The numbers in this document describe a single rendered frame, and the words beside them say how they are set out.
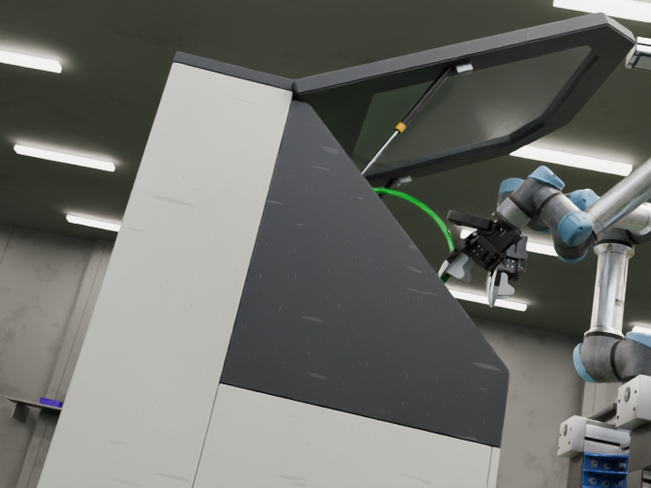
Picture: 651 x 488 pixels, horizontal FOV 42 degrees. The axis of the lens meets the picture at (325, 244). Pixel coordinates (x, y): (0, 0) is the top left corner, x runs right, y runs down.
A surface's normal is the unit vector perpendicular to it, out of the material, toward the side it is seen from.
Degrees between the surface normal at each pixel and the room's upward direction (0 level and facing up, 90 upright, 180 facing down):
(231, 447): 90
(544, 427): 90
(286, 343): 90
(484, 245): 103
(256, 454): 90
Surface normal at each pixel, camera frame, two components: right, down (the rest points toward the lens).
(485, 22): -0.21, 0.91
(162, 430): 0.12, -0.33
